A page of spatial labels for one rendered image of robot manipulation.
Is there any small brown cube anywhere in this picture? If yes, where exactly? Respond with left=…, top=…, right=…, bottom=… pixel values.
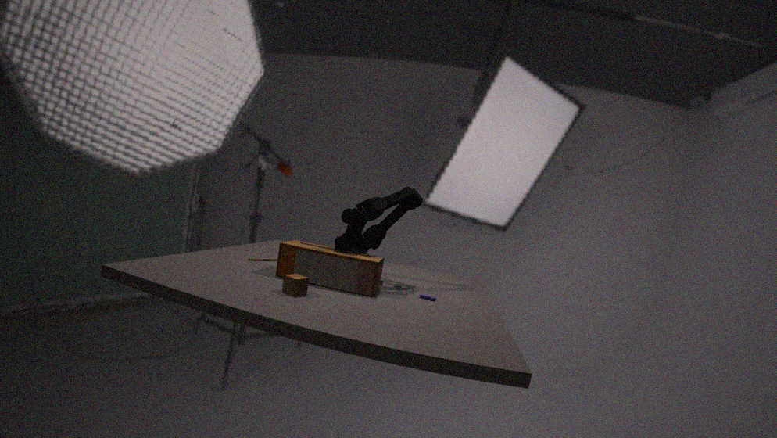
left=282, top=274, right=309, bottom=297

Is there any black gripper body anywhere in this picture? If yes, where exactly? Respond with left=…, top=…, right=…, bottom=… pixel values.
left=335, top=224, right=363, bottom=250

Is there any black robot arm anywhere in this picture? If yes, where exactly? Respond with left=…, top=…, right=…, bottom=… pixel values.
left=341, top=187, right=423, bottom=254

